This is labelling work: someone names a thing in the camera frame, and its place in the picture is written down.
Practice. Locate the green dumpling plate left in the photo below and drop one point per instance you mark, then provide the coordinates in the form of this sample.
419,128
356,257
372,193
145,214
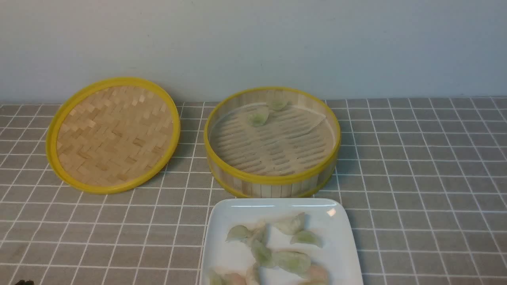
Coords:
239,233

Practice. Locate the pale dumpling plate top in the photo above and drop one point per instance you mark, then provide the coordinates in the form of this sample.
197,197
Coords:
291,225

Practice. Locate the pale dumpling plate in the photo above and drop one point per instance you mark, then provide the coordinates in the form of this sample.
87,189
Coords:
291,225
259,233

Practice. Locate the pale dumpling plate middle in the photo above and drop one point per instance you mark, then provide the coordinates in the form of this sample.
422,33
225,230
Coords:
259,233

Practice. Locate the white square plate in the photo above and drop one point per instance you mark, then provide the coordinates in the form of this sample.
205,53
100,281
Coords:
326,218

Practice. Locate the green dumpling plate right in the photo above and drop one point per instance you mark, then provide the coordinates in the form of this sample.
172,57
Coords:
308,238

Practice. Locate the green dumpling plate centre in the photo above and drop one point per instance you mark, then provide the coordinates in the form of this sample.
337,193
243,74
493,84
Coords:
262,254

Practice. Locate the large green dumpling plate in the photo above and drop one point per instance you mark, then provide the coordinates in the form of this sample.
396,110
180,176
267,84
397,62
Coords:
293,262

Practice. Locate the pink dumpling plate bottom left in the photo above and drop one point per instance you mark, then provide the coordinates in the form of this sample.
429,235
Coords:
225,279

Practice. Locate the pink dumpling plate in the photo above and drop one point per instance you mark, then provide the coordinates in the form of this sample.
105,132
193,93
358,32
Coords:
315,275
225,279

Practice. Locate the pink dumpling plate right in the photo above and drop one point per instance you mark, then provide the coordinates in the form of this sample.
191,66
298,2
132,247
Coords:
315,275

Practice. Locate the white mesh steamer liner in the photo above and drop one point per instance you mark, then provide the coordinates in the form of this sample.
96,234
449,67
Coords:
293,140

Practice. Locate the yellow-rimmed bamboo steamer basket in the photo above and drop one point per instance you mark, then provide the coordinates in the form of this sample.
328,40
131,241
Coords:
242,184

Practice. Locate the yellow-rimmed bamboo steamer lid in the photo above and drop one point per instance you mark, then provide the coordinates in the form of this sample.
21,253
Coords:
113,135

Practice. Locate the grey checked tablecloth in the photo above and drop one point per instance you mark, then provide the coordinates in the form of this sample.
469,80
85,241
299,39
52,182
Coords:
423,182

